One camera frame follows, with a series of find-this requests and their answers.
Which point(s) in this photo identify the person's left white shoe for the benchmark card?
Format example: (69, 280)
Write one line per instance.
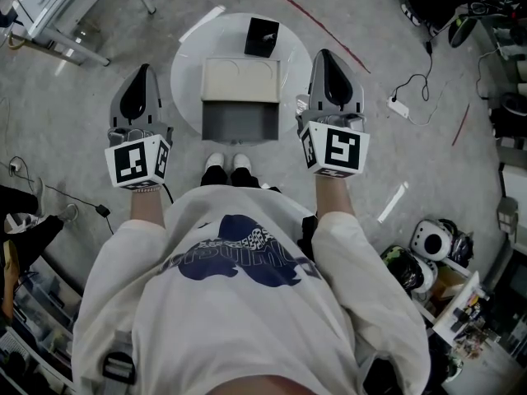
(215, 161)

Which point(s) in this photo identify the white power strip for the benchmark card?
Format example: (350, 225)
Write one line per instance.
(399, 107)

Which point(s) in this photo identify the dark grey box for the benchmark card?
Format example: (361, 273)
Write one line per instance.
(239, 119)

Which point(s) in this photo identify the white table frame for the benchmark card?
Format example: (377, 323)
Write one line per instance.
(82, 52)

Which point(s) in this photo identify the white printed T-shirt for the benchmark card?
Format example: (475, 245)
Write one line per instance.
(247, 323)

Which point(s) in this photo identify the black bag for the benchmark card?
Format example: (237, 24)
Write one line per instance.
(463, 249)

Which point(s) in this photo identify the cardboard box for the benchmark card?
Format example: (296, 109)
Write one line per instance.
(449, 282)

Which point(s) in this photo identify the black square pen holder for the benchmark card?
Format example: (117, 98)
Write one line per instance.
(255, 47)

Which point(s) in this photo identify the clear storage bins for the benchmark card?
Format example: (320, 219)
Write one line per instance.
(45, 303)

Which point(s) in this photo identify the black harness buckle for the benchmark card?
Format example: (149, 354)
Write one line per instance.
(118, 368)

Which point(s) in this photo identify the long red floor strip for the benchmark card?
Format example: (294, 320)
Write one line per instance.
(354, 59)

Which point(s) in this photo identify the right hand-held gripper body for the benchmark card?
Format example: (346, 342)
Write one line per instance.
(341, 150)

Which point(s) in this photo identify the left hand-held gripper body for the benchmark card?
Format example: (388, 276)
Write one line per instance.
(131, 163)

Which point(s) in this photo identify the cream drawer box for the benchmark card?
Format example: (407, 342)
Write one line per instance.
(239, 89)

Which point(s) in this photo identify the grey lantern-shaped device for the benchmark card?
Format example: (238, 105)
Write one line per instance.
(507, 216)

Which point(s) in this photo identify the dark monitor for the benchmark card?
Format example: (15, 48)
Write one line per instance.
(514, 286)

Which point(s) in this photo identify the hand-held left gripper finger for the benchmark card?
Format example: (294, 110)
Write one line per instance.
(117, 113)
(154, 109)

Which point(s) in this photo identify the person's right forearm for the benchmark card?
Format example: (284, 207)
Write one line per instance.
(333, 196)

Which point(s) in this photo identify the cluttered white desk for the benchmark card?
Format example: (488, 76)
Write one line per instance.
(457, 311)

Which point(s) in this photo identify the short red floor strip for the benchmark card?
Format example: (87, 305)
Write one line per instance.
(461, 124)

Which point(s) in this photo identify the black power adapter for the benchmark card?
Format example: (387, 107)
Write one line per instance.
(102, 210)

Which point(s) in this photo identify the person's right white shoe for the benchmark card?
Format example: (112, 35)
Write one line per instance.
(242, 161)

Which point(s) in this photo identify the person's black trousers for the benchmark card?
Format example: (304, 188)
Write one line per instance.
(214, 177)

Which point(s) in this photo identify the white rounded backpack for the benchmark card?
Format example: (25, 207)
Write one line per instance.
(430, 276)

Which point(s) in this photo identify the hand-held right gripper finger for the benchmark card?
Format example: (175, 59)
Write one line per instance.
(359, 101)
(315, 97)

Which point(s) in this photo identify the person's left forearm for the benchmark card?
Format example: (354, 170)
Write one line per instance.
(148, 210)

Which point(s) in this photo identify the person's white shoe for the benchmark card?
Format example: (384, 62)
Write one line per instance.
(215, 161)
(242, 161)

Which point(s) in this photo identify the white cabinet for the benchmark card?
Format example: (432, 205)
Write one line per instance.
(514, 179)

